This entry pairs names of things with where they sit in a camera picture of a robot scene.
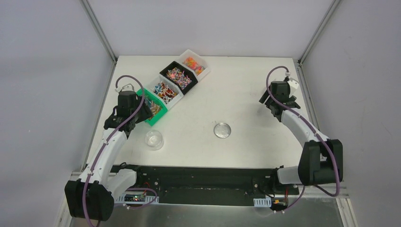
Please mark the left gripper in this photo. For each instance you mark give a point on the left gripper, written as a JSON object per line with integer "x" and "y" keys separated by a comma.
{"x": 143, "y": 111}

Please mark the white lollipop bin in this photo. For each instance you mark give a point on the white lollipop bin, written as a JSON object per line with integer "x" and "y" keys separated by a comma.
{"x": 165, "y": 90}

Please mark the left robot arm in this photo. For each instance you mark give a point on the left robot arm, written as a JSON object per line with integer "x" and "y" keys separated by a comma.
{"x": 92, "y": 195}

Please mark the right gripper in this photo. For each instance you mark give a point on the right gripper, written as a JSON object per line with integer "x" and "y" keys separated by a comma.
{"x": 263, "y": 99}

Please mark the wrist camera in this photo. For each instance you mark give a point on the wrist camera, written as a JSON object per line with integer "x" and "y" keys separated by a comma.
{"x": 127, "y": 87}
{"x": 293, "y": 83}

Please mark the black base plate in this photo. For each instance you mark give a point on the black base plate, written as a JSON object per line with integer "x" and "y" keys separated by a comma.
{"x": 204, "y": 186}

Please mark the black lollipop bin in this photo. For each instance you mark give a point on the black lollipop bin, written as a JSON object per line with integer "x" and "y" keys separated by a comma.
{"x": 180, "y": 76}

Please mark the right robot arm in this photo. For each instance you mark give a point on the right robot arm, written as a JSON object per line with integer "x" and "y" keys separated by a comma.
{"x": 321, "y": 159}

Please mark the clear plastic jar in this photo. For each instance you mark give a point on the clear plastic jar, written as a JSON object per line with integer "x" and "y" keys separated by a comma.
{"x": 154, "y": 140}

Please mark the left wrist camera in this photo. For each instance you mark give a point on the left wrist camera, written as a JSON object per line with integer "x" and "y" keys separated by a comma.
{"x": 127, "y": 87}

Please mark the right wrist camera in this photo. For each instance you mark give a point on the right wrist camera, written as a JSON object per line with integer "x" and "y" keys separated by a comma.
{"x": 293, "y": 83}

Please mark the white gummy bin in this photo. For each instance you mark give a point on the white gummy bin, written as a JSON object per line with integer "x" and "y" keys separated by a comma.
{"x": 194, "y": 63}

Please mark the green candy bin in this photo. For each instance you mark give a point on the green candy bin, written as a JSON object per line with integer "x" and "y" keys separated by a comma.
{"x": 157, "y": 106}

